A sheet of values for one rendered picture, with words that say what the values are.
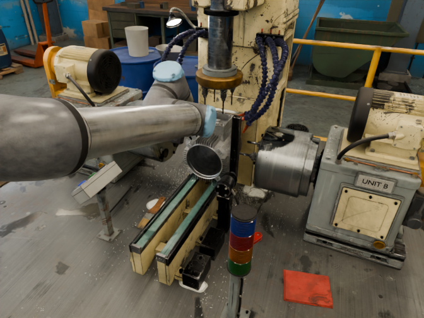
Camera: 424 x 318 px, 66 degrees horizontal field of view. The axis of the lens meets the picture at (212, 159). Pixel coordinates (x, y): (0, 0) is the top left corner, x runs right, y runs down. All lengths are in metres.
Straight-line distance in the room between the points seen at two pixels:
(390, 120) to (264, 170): 0.43
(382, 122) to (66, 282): 1.12
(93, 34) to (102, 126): 6.45
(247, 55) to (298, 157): 0.50
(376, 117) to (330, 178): 0.23
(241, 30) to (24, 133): 1.08
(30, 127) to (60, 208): 1.08
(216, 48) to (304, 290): 0.86
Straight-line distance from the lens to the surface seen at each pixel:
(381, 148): 1.18
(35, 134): 0.47
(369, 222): 1.22
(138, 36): 3.25
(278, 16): 1.36
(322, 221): 1.26
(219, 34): 1.20
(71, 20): 8.23
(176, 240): 1.11
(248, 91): 1.47
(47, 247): 1.37
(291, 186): 1.20
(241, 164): 1.49
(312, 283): 1.19
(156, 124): 0.68
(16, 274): 1.33
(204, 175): 1.35
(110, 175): 1.18
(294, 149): 1.18
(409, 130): 1.09
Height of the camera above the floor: 1.72
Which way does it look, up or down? 32 degrees down
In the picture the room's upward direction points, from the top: 1 degrees clockwise
